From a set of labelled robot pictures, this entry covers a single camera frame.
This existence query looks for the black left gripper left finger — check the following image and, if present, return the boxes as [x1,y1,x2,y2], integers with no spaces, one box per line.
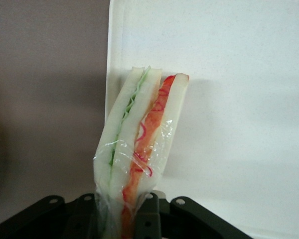
[0,193,102,239]

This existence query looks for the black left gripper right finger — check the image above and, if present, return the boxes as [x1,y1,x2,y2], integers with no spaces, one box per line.
[136,191,253,239]

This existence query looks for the triangle sandwich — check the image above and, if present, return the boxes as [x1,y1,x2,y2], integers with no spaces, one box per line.
[93,66,190,239]

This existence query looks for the beige plastic tray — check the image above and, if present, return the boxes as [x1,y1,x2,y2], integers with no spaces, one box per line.
[105,0,299,239]

